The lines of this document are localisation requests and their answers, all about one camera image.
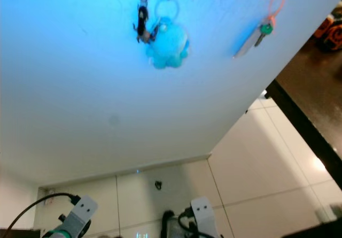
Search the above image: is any orange loop keychain green key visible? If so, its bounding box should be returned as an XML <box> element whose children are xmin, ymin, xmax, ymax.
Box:
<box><xmin>234</xmin><ymin>0</ymin><xmax>287</xmax><ymax>58</ymax></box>

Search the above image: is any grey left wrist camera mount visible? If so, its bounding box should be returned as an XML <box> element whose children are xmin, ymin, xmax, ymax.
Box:
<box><xmin>63</xmin><ymin>195</ymin><xmax>99</xmax><ymax>236</ymax></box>

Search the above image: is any dark brown table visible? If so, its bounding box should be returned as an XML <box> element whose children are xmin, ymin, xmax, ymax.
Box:
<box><xmin>267</xmin><ymin>13</ymin><xmax>342</xmax><ymax>174</ymax></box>

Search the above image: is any blue plush keychain with ring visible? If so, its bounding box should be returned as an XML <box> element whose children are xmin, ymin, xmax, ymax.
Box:
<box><xmin>145</xmin><ymin>0</ymin><xmax>191</xmax><ymax>70</ymax></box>

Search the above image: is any grey right robot leg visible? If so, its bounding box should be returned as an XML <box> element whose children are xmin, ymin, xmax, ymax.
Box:
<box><xmin>160</xmin><ymin>210</ymin><xmax>185</xmax><ymax>238</ymax></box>

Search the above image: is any orange black tool battery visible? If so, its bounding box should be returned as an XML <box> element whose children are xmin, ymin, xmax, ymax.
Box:
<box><xmin>321</xmin><ymin>23</ymin><xmax>342</xmax><ymax>52</ymax></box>
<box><xmin>314</xmin><ymin>16</ymin><xmax>334</xmax><ymax>36</ymax></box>

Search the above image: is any black key bunch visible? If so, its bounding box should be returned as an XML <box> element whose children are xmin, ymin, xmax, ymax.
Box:
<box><xmin>133</xmin><ymin>0</ymin><xmax>156</xmax><ymax>43</ymax></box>

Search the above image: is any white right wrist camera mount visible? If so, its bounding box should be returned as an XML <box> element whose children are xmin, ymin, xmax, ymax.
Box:
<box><xmin>190</xmin><ymin>196</ymin><xmax>221</xmax><ymax>238</ymax></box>

